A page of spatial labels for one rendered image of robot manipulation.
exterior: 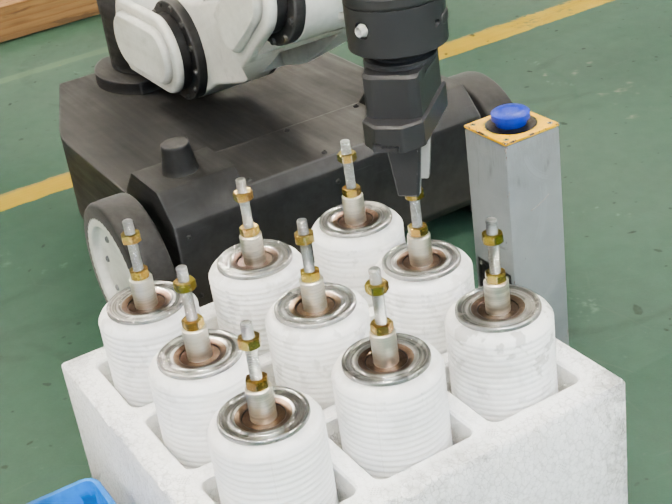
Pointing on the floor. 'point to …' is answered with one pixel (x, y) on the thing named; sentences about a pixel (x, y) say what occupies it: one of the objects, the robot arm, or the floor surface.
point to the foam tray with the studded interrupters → (543, 456)
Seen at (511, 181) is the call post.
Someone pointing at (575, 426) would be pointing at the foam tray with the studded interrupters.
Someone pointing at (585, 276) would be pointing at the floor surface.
